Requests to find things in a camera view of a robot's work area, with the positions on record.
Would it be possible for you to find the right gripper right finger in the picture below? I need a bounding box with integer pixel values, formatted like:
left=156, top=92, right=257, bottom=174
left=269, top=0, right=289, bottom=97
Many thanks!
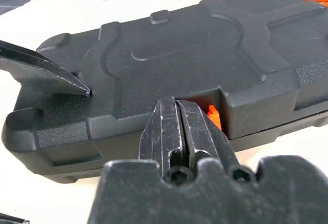
left=176, top=99, right=240, bottom=174

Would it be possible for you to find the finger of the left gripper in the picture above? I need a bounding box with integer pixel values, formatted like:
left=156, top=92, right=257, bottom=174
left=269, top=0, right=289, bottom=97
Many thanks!
left=0, top=39, right=92, bottom=97
left=0, top=212, right=30, bottom=224

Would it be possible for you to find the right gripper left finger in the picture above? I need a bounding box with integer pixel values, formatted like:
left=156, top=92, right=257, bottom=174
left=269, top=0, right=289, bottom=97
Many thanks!
left=138, top=96, right=187, bottom=176

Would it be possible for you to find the black plastic tool case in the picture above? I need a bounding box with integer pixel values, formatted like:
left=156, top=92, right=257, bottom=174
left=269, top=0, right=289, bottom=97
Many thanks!
left=1, top=0, right=328, bottom=184

